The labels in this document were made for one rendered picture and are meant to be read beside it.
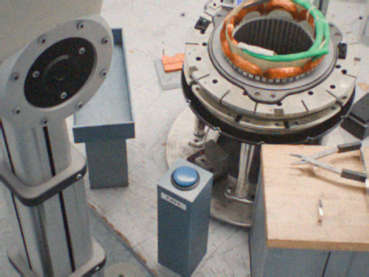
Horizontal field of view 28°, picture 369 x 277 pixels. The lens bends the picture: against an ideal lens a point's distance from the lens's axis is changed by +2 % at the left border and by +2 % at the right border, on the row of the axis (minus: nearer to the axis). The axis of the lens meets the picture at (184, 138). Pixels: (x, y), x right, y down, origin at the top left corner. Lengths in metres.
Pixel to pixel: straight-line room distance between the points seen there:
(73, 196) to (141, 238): 0.38
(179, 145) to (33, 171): 0.60
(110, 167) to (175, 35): 0.49
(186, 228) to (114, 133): 0.21
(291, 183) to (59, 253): 0.39
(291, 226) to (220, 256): 0.32
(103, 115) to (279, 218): 0.39
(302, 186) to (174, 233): 0.26
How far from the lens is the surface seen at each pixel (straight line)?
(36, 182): 1.07
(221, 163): 1.49
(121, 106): 1.37
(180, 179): 1.23
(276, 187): 1.21
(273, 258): 1.21
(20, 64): 0.81
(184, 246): 1.34
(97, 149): 1.45
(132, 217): 1.51
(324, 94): 1.32
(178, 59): 1.77
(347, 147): 1.25
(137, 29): 1.89
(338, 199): 1.22
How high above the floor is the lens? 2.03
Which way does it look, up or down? 50 degrees down
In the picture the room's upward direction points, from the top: 2 degrees clockwise
